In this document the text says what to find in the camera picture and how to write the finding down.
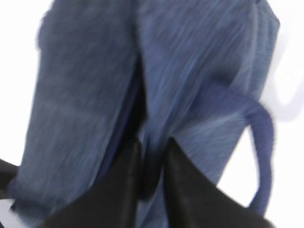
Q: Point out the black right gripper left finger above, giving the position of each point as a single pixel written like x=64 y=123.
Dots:
x=110 y=203

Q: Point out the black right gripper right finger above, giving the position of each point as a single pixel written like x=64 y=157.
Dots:
x=193 y=201

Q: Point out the dark navy lunch bag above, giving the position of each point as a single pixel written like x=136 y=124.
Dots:
x=112 y=71

